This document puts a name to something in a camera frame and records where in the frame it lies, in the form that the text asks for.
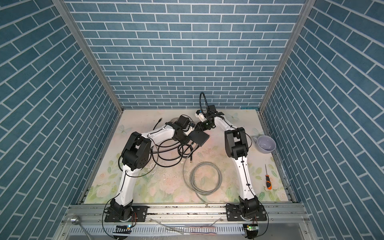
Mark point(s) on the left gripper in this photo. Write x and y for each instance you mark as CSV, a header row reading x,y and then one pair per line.
x,y
186,141

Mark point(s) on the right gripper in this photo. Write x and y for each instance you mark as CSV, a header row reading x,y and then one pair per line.
x,y
199,127

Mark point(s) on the black network switch box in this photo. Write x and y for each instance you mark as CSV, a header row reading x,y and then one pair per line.
x,y
198,137

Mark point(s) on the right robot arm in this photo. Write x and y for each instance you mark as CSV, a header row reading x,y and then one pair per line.
x,y
237,148

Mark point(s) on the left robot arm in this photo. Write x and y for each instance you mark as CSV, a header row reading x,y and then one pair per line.
x,y
138,151

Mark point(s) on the lavender ceramic mug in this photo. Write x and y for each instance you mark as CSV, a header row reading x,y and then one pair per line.
x,y
264,144

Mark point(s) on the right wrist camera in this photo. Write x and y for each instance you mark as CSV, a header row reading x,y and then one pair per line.
x,y
200,115

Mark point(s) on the orange handled screwdriver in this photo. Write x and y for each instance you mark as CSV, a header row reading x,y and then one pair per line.
x,y
268,182

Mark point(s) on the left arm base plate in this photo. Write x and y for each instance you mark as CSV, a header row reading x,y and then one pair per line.
x,y
127,214

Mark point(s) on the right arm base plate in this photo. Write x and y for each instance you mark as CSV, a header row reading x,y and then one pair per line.
x,y
236,213

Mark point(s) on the aluminium mounting rail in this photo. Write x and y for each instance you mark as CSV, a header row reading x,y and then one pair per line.
x,y
218,221

